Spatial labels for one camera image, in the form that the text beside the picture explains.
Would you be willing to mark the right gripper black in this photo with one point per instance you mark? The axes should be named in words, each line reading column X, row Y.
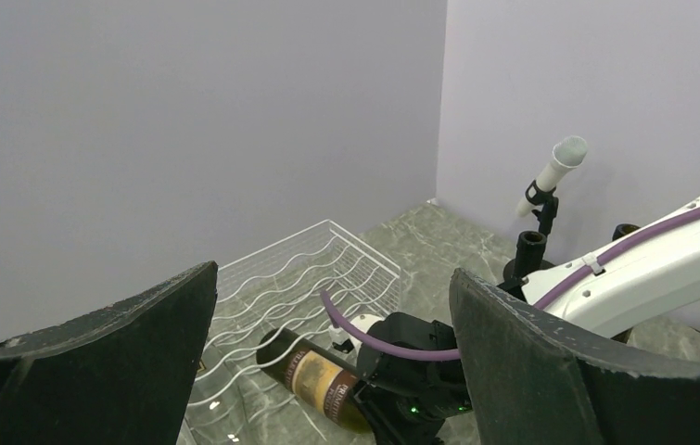
column 408, row 401

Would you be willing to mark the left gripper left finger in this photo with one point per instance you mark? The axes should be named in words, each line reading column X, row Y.
column 122, row 374

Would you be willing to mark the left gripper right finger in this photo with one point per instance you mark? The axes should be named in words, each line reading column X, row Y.
column 534, row 378

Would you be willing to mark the dark wine bottle front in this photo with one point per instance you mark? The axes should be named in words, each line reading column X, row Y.
column 315, row 376

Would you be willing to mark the dark wine bottle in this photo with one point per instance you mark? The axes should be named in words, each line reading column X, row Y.
column 315, row 376
column 624, row 229
column 529, row 252

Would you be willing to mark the clear glass bottle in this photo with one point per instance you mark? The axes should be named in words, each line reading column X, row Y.
column 234, row 402

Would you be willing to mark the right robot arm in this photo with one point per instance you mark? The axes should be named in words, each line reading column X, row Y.
column 611, row 289

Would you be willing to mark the microphone on black stand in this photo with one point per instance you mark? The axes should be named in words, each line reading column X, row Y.
column 539, row 198

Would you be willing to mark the white wire wine rack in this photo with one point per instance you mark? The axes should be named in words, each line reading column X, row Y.
column 280, row 286

